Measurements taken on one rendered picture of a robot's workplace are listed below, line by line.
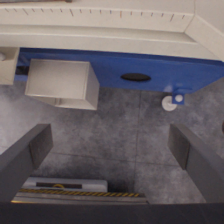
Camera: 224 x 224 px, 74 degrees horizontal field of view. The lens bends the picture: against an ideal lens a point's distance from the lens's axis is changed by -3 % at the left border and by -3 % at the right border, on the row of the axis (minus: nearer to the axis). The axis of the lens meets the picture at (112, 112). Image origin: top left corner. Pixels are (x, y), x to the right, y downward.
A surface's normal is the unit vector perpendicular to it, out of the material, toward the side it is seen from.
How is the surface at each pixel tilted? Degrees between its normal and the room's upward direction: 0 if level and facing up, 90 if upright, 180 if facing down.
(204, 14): 0
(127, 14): 90
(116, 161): 0
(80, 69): 0
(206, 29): 90
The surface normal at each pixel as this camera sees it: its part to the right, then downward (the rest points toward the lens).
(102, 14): -0.10, 0.99
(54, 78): -0.05, -0.12
